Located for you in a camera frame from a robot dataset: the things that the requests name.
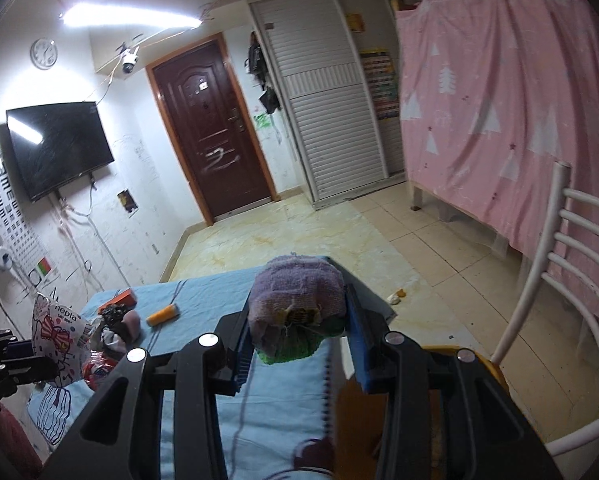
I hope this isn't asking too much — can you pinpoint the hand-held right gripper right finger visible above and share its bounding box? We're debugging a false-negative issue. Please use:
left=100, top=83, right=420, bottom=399
left=346, top=284, right=563, bottom=480

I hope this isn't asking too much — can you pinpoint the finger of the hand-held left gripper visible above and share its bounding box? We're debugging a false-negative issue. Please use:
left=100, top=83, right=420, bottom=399
left=0, top=357, right=61, bottom=403
left=0, top=329, right=35, bottom=362

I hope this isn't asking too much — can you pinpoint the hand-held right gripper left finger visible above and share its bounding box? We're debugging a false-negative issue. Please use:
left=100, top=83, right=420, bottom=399
left=39, top=305, right=255, bottom=480

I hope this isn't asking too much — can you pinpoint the white printed plastic bag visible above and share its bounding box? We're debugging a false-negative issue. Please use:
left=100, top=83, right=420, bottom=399
left=32, top=292, right=101, bottom=387

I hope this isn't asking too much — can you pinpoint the purple and green cloth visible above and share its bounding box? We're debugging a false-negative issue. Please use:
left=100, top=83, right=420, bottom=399
left=248, top=255, right=349, bottom=366

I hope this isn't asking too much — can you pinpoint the orange thread spool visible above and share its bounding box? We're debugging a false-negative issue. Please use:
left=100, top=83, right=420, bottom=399
left=146, top=305, right=181, bottom=327

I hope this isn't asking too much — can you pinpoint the light blue tablecloth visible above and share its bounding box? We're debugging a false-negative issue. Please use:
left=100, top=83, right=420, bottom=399
left=26, top=255, right=396, bottom=480

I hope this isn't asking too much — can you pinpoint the dark red cloth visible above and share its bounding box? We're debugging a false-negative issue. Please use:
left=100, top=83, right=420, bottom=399
left=0, top=399, right=42, bottom=480

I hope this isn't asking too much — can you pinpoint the red packet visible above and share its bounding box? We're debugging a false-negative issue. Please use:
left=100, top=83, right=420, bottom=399
left=82, top=352, right=118, bottom=391

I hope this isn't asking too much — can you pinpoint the small black object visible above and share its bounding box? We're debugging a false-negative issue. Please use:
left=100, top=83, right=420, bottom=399
left=99, top=305, right=128, bottom=329

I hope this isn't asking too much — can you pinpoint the pink sponge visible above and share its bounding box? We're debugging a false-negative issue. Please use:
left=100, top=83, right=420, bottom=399
left=122, top=310, right=141, bottom=344

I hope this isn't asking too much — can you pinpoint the orange box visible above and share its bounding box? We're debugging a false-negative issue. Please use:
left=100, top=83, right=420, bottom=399
left=106, top=288, right=137, bottom=308

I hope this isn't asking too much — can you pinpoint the eye chart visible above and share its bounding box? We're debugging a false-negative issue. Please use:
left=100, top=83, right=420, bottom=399
left=0, top=150, right=60, bottom=293

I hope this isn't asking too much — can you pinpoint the white metal chair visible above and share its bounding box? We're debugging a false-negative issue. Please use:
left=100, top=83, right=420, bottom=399
left=489, top=161, right=599, bottom=471

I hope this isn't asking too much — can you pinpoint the dark brown door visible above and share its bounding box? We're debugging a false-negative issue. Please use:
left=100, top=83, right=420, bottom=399
left=146, top=32, right=279, bottom=226

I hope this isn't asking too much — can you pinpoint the white louvred wardrobe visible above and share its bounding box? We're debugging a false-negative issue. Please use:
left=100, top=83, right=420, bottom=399
left=249, top=0, right=410, bottom=211

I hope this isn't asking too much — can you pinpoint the small black hanging bag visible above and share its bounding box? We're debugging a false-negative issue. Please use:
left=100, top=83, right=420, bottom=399
left=259, top=87, right=280, bottom=115

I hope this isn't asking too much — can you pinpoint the pink tree print curtain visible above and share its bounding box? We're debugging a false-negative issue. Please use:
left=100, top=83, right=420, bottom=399
left=396, top=0, right=599, bottom=328

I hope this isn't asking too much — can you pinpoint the ceiling tube light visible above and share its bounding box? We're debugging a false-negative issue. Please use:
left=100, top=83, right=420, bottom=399
left=62, top=0, right=203, bottom=29

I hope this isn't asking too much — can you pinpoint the black wall television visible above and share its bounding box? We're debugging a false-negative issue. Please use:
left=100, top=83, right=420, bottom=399
left=0, top=101, right=115, bottom=203

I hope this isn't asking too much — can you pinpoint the colourful wall poster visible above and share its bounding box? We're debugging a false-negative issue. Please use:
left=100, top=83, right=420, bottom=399
left=359, top=49, right=401, bottom=121

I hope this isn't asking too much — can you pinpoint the round wall clock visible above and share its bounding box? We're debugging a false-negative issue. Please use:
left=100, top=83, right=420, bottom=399
left=30, top=38, right=58, bottom=71

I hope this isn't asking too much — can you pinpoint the white security camera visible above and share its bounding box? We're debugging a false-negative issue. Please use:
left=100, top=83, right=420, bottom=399
left=116, top=45, right=140, bottom=76

